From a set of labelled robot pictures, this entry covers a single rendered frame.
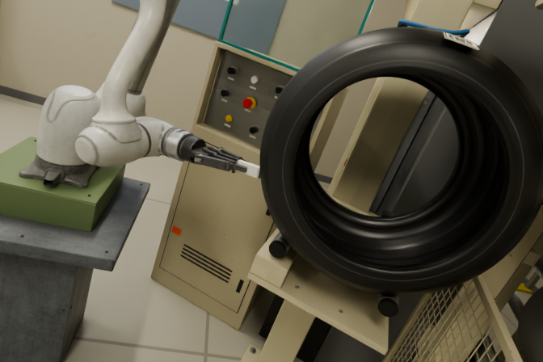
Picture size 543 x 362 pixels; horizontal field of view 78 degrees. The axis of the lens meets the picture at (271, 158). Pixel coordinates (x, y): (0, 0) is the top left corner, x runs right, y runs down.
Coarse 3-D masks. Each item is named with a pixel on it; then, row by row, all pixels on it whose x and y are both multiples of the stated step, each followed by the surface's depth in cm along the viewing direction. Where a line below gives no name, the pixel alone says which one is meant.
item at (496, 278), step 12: (540, 216) 88; (540, 228) 88; (528, 240) 90; (516, 252) 91; (528, 252) 90; (504, 264) 93; (516, 264) 92; (492, 276) 95; (504, 276) 94; (492, 288) 95
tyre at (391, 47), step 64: (320, 64) 67; (384, 64) 62; (448, 64) 60; (512, 128) 59; (320, 192) 99; (448, 192) 90; (512, 192) 61; (320, 256) 73; (384, 256) 90; (448, 256) 68
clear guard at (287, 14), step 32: (256, 0) 134; (288, 0) 130; (320, 0) 126; (352, 0) 122; (224, 32) 141; (256, 32) 136; (288, 32) 132; (320, 32) 128; (352, 32) 124; (288, 64) 135
